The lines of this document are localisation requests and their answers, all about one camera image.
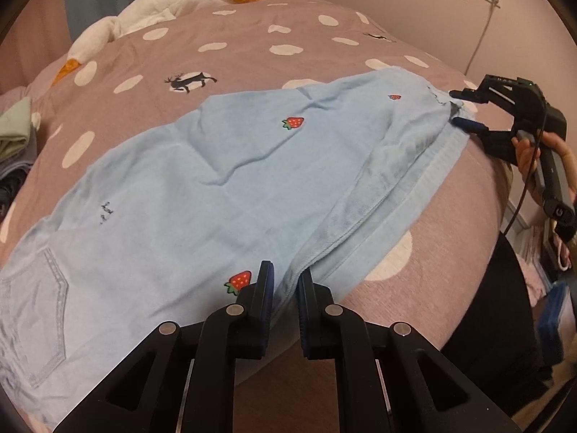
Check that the pink polka dot blanket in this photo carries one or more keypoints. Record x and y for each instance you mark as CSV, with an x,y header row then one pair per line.
x,y
270,31

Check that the light blue strawberry pants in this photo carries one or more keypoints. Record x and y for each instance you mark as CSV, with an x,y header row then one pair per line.
x,y
225,167

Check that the blue plastic object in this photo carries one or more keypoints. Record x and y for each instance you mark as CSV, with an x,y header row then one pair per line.
x,y
552,320

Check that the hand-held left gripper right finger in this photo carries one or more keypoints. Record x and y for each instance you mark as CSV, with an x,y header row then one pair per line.
x,y
303,291

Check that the white goose plush toy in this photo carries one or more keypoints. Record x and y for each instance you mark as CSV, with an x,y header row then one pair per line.
x,y
148,4

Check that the pink curtain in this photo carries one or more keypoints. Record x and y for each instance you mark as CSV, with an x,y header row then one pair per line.
x,y
40,31

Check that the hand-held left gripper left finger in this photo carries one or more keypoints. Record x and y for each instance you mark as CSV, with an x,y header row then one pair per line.
x,y
266,282

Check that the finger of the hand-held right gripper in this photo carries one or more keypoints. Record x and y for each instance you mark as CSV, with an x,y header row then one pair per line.
x,y
471,126
469,94

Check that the folded dark jeans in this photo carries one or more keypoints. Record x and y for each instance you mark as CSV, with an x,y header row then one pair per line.
x,y
9,194

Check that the person's black clothing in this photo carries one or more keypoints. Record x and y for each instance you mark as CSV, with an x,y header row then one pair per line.
x,y
491,324

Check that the person's right hand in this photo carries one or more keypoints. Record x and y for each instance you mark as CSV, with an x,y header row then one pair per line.
x,y
525,158

